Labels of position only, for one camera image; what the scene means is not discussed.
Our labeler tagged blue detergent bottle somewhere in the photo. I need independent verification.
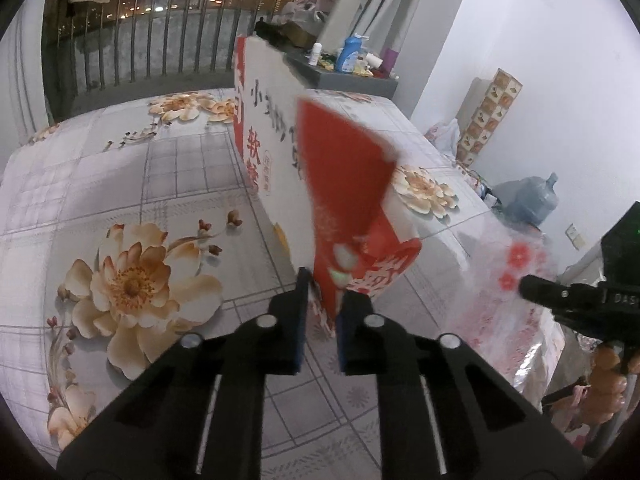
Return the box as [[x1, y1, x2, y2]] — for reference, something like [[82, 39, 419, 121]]
[[334, 33, 369, 74]]

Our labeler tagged person's right hand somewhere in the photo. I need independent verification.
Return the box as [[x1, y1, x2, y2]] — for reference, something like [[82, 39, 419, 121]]
[[586, 344, 629, 429]]

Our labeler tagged pale curtain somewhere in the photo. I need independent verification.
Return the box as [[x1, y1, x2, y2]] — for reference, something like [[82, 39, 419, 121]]
[[317, 0, 447, 62]]

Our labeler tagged red and white box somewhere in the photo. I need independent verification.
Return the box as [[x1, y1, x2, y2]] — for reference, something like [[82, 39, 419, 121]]
[[232, 34, 424, 339]]

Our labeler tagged black bag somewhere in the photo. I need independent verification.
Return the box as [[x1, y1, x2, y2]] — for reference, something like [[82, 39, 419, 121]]
[[254, 19, 297, 49]]

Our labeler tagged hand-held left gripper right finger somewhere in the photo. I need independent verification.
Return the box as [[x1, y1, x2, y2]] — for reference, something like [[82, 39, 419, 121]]
[[337, 290, 587, 480]]

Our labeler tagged floral tablecloth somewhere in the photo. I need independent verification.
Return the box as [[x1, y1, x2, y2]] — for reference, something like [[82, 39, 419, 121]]
[[0, 87, 567, 467]]

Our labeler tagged grey cabinet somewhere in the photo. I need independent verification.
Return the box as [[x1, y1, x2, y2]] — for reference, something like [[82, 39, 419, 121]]
[[284, 50, 400, 102]]

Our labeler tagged large blue water jug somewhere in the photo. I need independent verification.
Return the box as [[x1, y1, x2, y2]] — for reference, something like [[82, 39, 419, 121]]
[[492, 172, 560, 229]]

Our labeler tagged tall patterned carton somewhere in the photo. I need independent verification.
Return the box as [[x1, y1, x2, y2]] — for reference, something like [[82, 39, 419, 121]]
[[457, 67, 524, 167]]

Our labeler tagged white plastic bag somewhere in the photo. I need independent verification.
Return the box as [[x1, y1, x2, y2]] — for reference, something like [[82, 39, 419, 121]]
[[424, 118, 461, 157]]

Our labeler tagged translucent red printed plastic bag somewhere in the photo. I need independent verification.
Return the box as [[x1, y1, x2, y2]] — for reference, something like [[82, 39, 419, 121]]
[[440, 222, 567, 403]]

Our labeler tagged brown cardboard box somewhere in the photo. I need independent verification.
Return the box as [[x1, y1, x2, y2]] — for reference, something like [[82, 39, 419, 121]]
[[280, 20, 322, 49]]

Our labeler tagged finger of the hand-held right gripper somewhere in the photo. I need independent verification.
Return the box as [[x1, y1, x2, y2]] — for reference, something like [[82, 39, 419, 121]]
[[518, 273, 567, 307]]

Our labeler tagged metal balcony railing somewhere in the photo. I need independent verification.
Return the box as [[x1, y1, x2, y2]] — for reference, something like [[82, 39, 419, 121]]
[[44, 0, 327, 122]]

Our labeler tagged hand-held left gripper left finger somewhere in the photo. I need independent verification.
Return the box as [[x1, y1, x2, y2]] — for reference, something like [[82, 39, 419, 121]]
[[57, 267, 311, 480]]

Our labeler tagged pile of paper packaging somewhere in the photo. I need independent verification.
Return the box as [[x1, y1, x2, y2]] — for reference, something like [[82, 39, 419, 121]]
[[457, 160, 502, 207]]

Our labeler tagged white wall socket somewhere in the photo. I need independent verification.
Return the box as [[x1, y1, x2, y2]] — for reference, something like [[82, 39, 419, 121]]
[[564, 223, 587, 252]]

